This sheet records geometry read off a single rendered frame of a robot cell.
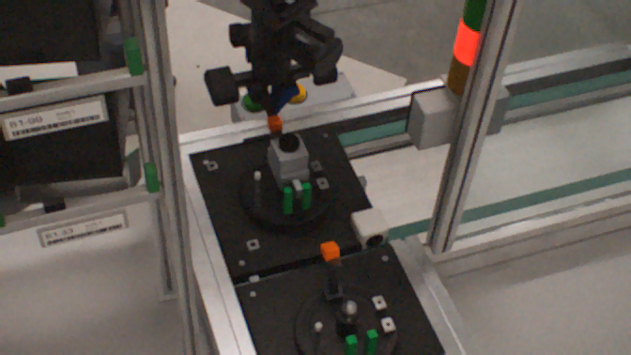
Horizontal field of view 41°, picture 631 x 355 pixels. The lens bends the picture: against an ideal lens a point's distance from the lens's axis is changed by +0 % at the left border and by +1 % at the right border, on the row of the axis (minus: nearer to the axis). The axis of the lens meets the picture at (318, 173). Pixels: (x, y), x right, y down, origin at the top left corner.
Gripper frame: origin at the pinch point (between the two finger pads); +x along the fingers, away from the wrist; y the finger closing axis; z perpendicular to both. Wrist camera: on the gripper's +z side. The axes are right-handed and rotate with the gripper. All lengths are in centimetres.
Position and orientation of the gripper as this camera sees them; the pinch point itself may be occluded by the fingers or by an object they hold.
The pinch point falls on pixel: (270, 100)
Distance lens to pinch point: 126.6
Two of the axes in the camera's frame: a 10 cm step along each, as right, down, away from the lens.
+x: -0.6, 6.4, 7.6
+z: -3.3, -7.3, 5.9
